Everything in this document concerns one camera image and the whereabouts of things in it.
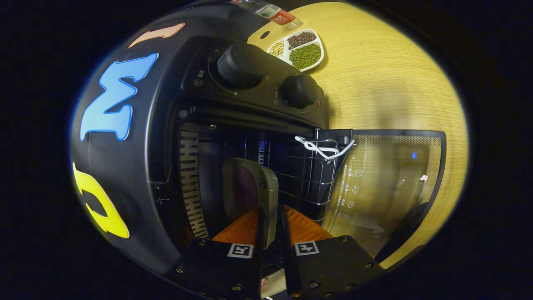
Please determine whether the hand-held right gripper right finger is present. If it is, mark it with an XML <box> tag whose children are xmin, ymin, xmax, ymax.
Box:
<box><xmin>281</xmin><ymin>204</ymin><xmax>386</xmax><ymax>299</ymax></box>

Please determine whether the metal oven wire rack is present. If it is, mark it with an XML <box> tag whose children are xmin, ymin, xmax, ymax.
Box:
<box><xmin>271</xmin><ymin>129</ymin><xmax>355</xmax><ymax>226</ymax></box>

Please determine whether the cream square food plate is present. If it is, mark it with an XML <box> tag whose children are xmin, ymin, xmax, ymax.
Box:
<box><xmin>222</xmin><ymin>157</ymin><xmax>280</xmax><ymax>250</ymax></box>

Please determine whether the white cord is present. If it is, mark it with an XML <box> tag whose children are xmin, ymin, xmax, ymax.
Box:
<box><xmin>294</xmin><ymin>135</ymin><xmax>356</xmax><ymax>161</ymax></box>

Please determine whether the white divided bean dish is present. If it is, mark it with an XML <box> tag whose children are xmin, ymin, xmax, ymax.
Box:
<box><xmin>266</xmin><ymin>28</ymin><xmax>326</xmax><ymax>73</ymax></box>

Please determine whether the black electric oven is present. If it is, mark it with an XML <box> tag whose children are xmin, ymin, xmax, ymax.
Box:
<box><xmin>144</xmin><ymin>35</ymin><xmax>447</xmax><ymax>292</ymax></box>

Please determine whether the clear red label water bottle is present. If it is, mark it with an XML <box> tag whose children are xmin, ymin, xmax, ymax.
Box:
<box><xmin>231</xmin><ymin>0</ymin><xmax>304</xmax><ymax>30</ymax></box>

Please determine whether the pile of dark red beans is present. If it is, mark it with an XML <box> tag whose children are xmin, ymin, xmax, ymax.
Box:
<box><xmin>286</xmin><ymin>31</ymin><xmax>317</xmax><ymax>50</ymax></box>

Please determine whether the pink round food slice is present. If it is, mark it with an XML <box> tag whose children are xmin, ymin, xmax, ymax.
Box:
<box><xmin>233</xmin><ymin>167</ymin><xmax>259</xmax><ymax>214</ymax></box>

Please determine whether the pile of green beans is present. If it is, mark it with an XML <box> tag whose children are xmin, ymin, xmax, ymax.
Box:
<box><xmin>289</xmin><ymin>43</ymin><xmax>322</xmax><ymax>70</ymax></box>

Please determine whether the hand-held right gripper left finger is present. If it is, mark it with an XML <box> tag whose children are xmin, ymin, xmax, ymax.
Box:
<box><xmin>164</xmin><ymin>206</ymin><xmax>265</xmax><ymax>300</ymax></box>

